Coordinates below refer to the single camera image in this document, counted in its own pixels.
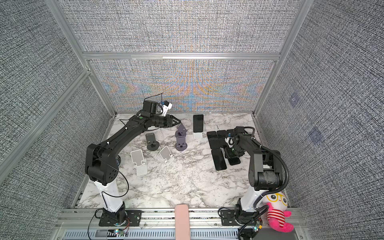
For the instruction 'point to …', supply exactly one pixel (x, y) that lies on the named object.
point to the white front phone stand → (166, 154)
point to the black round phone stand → (152, 145)
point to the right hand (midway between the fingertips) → (232, 154)
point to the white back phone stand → (197, 135)
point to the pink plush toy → (277, 203)
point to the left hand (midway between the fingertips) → (179, 122)
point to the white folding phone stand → (137, 157)
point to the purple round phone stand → (181, 145)
